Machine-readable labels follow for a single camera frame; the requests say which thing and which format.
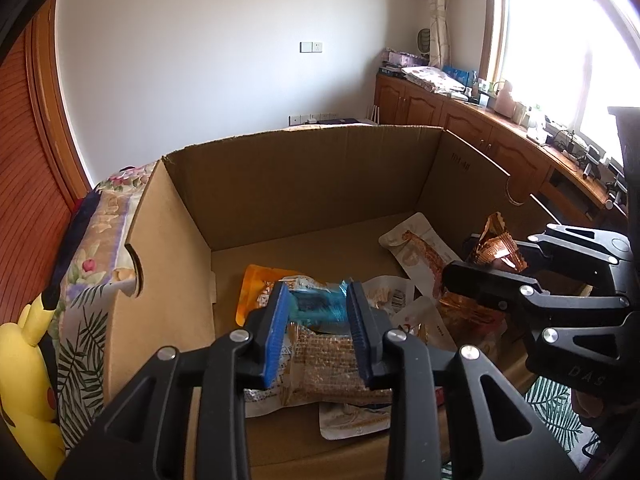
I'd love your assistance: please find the orange crinkly snack packet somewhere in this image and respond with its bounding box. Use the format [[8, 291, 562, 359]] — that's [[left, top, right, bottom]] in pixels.
[[470, 212, 528, 271]]

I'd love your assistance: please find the blue box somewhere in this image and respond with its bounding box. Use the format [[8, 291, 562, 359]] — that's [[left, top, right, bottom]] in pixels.
[[442, 65, 478, 87]]

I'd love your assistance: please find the wooden framed window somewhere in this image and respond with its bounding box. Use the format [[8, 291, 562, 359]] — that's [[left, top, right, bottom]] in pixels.
[[480, 0, 640, 171]]

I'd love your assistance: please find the white beige snack packet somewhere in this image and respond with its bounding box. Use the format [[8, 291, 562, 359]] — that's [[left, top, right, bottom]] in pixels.
[[318, 400, 393, 441]]

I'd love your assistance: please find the wooden wardrobe door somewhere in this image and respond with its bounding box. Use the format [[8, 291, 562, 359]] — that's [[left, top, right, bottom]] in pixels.
[[0, 0, 93, 321]]

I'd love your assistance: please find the pink bread snack packet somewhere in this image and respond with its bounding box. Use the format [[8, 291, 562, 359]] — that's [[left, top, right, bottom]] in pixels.
[[439, 287, 507, 348]]

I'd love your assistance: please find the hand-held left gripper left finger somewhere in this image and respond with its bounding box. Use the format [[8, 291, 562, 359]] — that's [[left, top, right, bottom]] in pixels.
[[55, 282, 293, 480]]

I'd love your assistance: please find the blue shiny snack packet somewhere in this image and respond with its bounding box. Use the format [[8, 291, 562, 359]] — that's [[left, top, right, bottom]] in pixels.
[[287, 280, 351, 333]]

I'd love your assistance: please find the white tiger print snack packet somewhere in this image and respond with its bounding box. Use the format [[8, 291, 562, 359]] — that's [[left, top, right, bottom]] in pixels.
[[378, 212, 463, 301]]

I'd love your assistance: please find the silver orange printed snack packet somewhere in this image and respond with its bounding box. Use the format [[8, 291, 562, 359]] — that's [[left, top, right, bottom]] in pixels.
[[235, 264, 306, 326]]

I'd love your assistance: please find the leaf print bed sheet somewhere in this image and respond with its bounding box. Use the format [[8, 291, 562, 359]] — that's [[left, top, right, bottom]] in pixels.
[[55, 280, 601, 461]]

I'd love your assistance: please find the pink bag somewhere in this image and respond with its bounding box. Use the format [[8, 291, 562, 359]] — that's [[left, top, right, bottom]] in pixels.
[[492, 80, 519, 121]]

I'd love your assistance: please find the yellow plush toy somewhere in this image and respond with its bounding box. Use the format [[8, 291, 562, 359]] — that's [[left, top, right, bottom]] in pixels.
[[0, 290, 66, 467]]

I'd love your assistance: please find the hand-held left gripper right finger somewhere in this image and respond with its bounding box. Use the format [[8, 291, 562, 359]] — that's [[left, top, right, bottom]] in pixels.
[[346, 281, 576, 480]]

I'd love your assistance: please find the purple box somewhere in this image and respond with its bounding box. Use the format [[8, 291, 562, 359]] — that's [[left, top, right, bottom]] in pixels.
[[381, 48, 431, 69]]

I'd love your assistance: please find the small white snack packet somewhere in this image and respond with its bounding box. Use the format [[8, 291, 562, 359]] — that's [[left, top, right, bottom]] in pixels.
[[392, 296, 458, 353]]

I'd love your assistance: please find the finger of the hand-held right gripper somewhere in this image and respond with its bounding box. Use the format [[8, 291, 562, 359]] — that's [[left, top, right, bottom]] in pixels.
[[527, 223, 637, 281], [442, 260, 640, 405]]

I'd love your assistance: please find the white wall outlet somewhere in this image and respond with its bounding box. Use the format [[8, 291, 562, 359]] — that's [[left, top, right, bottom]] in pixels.
[[289, 111, 341, 126]]

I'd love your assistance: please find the floral blanket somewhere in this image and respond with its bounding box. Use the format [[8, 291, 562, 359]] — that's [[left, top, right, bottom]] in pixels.
[[52, 162, 162, 321]]

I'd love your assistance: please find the folded patterned cloth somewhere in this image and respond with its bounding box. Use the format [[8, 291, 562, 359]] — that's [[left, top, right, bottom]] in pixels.
[[402, 65, 473, 97]]

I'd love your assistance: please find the wooden cabinet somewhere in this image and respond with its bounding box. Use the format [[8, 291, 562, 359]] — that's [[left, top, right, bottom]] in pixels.
[[374, 72, 631, 241]]

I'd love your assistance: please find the clear packet of brown biscuits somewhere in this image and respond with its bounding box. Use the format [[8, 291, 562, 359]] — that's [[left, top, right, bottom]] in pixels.
[[245, 322, 396, 408]]

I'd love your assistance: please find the patterned curtain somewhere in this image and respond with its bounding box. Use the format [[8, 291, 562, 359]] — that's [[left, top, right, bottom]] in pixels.
[[420, 0, 453, 68]]

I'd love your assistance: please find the brown cardboard box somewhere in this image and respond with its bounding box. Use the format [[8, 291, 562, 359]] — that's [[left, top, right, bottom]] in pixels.
[[102, 125, 593, 480]]

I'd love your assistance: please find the clear barcode snack packet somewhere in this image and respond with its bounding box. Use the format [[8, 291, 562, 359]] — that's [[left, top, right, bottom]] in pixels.
[[360, 275, 416, 317]]

